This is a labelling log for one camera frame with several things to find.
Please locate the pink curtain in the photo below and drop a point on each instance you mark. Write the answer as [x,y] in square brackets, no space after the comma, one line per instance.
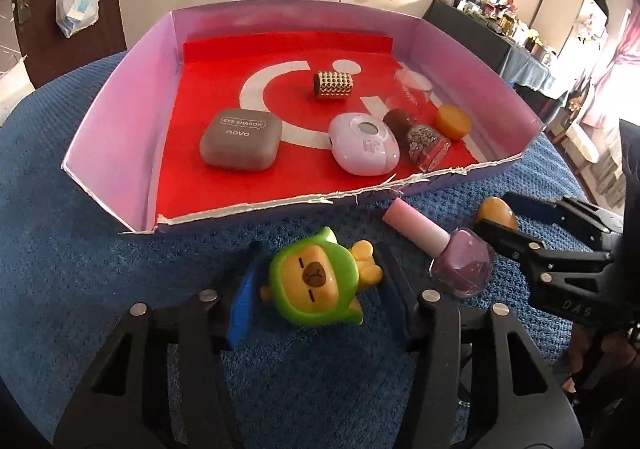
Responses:
[617,69]

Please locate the pink nail polish bottle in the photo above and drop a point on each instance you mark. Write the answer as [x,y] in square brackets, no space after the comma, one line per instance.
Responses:
[460,261]

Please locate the brown eyeshadow case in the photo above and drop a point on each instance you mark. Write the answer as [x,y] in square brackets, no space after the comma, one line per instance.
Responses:
[240,141]

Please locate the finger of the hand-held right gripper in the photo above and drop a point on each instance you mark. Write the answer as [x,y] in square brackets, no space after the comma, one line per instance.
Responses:
[500,236]
[540,214]

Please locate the green capybara toy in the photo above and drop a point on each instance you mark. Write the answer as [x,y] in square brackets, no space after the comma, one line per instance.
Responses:
[310,279]

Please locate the pink cardboard tray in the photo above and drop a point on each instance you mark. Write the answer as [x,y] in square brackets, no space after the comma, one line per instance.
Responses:
[125,129]

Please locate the studded metal cylinder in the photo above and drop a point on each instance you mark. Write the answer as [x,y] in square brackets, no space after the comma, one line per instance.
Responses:
[334,85]

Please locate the group of bottles on dresser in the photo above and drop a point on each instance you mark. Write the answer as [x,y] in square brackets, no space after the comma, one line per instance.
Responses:
[495,14]

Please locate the blue blanket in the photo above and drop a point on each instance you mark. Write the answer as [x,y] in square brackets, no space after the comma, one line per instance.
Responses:
[310,379]

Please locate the white wardrobe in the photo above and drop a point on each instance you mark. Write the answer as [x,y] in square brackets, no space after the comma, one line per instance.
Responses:
[560,14]

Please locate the small clear plastic cup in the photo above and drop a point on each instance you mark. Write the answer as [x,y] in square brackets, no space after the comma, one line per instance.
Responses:
[412,86]

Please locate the dark dresser table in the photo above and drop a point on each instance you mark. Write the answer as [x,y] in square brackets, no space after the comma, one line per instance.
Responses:
[465,34]

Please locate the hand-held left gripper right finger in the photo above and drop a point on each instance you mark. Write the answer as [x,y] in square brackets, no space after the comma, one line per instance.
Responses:
[400,319]

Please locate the brown door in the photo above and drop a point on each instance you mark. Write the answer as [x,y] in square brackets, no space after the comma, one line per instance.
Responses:
[40,44]

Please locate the orange round stone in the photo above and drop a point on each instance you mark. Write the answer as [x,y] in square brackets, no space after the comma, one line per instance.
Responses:
[454,121]

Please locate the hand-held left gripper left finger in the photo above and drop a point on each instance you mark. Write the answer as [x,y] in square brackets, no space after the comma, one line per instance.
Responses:
[242,314]

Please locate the blue table cloth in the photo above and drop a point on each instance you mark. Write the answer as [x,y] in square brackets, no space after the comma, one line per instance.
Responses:
[527,66]

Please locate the glitter nail polish bottle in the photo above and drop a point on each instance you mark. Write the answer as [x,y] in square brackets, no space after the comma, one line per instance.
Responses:
[422,141]

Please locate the amber oval stone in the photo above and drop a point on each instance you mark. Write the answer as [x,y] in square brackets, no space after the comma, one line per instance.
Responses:
[492,211]

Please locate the pink round device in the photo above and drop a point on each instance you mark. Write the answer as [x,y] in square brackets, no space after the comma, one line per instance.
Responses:
[362,146]

